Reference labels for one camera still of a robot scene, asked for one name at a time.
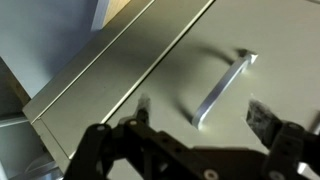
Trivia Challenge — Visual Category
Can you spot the grey metal box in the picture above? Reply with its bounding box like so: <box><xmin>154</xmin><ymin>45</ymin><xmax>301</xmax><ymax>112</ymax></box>
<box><xmin>0</xmin><ymin>113</ymin><xmax>64</xmax><ymax>180</ymax></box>

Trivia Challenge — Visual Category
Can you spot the beige filing cabinet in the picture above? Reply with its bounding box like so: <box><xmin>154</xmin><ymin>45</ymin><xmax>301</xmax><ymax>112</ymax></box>
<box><xmin>21</xmin><ymin>0</ymin><xmax>214</xmax><ymax>168</ymax></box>

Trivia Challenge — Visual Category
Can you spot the silver bottom drawer handle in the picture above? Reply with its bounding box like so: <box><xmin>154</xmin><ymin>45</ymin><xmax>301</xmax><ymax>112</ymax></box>
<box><xmin>191</xmin><ymin>49</ymin><xmax>259</xmax><ymax>131</ymax></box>

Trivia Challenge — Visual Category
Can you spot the grey metal cabinet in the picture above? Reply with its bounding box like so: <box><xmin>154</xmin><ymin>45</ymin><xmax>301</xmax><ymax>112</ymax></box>
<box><xmin>68</xmin><ymin>0</ymin><xmax>320</xmax><ymax>180</ymax></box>

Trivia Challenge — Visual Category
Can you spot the grey flat panel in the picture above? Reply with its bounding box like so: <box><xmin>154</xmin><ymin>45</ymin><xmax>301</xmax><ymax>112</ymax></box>
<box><xmin>0</xmin><ymin>0</ymin><xmax>111</xmax><ymax>99</ymax></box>

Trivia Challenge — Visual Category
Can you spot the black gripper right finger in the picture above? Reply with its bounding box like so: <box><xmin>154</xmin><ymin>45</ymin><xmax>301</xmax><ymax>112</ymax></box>
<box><xmin>245</xmin><ymin>99</ymin><xmax>320</xmax><ymax>180</ymax></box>

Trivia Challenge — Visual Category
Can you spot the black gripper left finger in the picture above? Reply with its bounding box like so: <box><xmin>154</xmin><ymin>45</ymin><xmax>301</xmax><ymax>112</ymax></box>
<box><xmin>63</xmin><ymin>94</ymin><xmax>219</xmax><ymax>180</ymax></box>

